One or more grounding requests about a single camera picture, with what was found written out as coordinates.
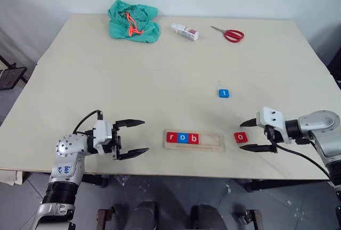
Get orange cord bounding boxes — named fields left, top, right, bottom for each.
left=124, top=12, right=144, bottom=37

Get black table frame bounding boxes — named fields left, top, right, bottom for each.
left=79, top=173, right=335, bottom=193

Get red letter tile o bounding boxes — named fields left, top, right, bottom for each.
left=233, top=132, right=249, bottom=144

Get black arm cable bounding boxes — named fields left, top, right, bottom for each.
left=277, top=138, right=337, bottom=185
left=72, top=109, right=104, bottom=135

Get wooden letter tray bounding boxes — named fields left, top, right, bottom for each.
left=163, top=129, right=225, bottom=153

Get red handled scissors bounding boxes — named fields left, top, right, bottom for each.
left=210, top=25, right=245, bottom=44

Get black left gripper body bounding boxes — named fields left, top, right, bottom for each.
left=110, top=122, right=123, bottom=161

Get white spray bottle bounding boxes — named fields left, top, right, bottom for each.
left=170, top=22, right=200, bottom=42

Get rusty metal bracket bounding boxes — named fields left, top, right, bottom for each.
left=97, top=208, right=118, bottom=230
left=234, top=209, right=264, bottom=230

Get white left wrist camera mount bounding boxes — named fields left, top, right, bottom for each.
left=93, top=119, right=113, bottom=157

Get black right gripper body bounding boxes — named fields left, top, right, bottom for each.
left=263, top=125, right=285, bottom=148

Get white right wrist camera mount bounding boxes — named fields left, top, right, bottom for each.
left=256, top=106, right=293, bottom=144

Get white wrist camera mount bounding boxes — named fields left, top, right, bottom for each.
left=256, top=106, right=293, bottom=144
left=93, top=119, right=113, bottom=157

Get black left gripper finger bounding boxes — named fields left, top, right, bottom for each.
left=113, top=147, right=150, bottom=161
left=113, top=119, right=146, bottom=130

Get crumpled green cloth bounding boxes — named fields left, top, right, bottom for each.
left=107, top=0, right=161, bottom=44

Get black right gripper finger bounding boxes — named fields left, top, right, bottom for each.
left=239, top=143, right=279, bottom=154
left=239, top=118, right=258, bottom=128

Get dark rounded shape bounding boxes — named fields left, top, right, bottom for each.
left=129, top=200, right=161, bottom=230
left=195, top=203, right=227, bottom=230

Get black metal mesh stand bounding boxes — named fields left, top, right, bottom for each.
left=0, top=54, right=29, bottom=91

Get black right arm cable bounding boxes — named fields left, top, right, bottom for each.
left=277, top=138, right=337, bottom=185

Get dark object beside table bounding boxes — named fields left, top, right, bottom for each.
left=327, top=50, right=341, bottom=81

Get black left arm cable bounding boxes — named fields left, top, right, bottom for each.
left=72, top=109, right=104, bottom=135

